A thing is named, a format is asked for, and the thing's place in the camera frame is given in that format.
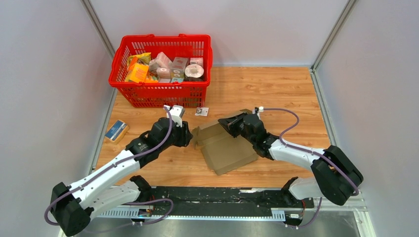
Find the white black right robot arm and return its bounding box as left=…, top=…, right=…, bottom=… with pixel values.
left=218, top=112, right=364, bottom=207

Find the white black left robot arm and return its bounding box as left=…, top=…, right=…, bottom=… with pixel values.
left=44, top=118, right=193, bottom=236

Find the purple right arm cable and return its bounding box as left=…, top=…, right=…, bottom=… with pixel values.
left=261, top=108, right=360, bottom=229

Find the pink white carton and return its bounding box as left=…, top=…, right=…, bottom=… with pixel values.
left=155, top=52, right=172, bottom=69

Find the red plastic shopping basket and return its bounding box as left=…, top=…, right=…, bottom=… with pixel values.
left=108, top=34, right=212, bottom=108

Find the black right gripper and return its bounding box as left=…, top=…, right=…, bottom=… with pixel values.
left=217, top=113, right=255, bottom=146

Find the blue yellow small box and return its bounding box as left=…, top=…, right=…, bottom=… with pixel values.
left=104, top=119, right=129, bottom=144

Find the orange snack box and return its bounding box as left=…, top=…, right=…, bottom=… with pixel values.
left=125, top=63, right=149, bottom=83

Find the aluminium frame rail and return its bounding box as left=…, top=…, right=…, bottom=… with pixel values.
left=69, top=185, right=364, bottom=221

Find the round tape roll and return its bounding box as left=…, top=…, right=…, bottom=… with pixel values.
left=184, top=64, right=205, bottom=81

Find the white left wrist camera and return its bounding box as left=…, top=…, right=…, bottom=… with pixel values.
left=164, top=105, right=185, bottom=127

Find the yellow snack bag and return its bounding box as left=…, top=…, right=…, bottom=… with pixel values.
left=126, top=52, right=151, bottom=68

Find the small clear plastic packet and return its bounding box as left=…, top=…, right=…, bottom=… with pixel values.
left=195, top=107, right=209, bottom=117

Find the brown cardboard paper box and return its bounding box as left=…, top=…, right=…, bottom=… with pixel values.
left=192, top=119, right=259, bottom=176

